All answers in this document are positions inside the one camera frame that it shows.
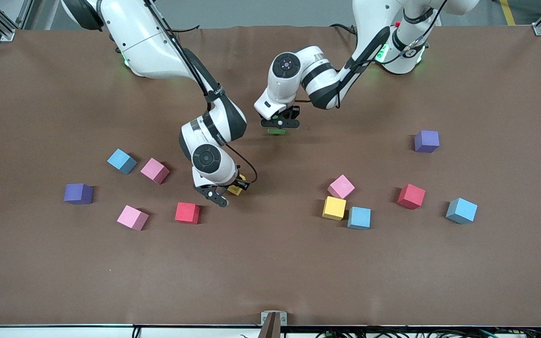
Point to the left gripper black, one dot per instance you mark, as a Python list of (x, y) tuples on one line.
[(293, 112)]

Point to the blue foam cube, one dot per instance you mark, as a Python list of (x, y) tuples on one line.
[(461, 210), (359, 218), (121, 161)]

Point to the purple foam cube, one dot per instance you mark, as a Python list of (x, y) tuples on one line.
[(78, 193), (426, 141)]

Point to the brown table cover mat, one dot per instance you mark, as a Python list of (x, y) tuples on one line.
[(270, 263)]

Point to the pink foam cube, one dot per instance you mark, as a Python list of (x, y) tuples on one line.
[(132, 217), (341, 187), (154, 170)]

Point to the yellow foam cube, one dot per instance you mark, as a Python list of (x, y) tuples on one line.
[(235, 190), (334, 208)]

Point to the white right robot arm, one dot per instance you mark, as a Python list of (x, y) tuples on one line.
[(134, 33)]

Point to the green foam cube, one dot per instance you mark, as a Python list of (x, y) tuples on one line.
[(276, 132)]

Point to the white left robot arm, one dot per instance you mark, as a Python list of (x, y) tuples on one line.
[(289, 70)]

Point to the red foam cube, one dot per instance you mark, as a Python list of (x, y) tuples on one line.
[(411, 196), (187, 212)]

